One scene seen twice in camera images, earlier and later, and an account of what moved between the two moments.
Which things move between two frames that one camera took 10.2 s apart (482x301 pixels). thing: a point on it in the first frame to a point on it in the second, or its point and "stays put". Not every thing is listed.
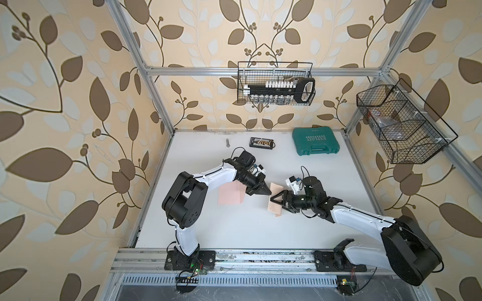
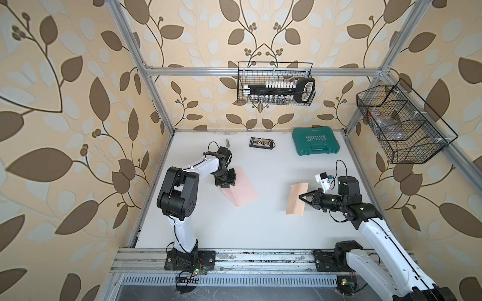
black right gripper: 285,194 to 316,199
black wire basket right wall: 410,131 stays put
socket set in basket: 301,89 stays put
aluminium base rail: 268,261 stays put
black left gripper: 260,190 to 231,180
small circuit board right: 347,284 stays put
